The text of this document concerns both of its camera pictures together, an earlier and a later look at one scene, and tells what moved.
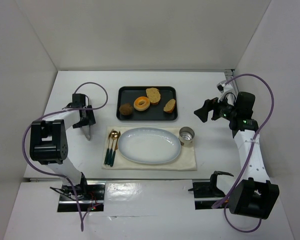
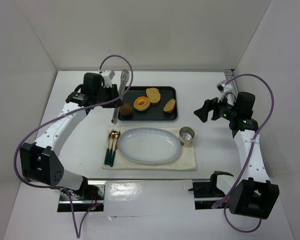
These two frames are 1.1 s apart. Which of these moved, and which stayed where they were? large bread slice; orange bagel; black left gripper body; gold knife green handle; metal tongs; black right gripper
Moved: metal tongs; black left gripper body
Stayed: orange bagel; black right gripper; large bread slice; gold knife green handle
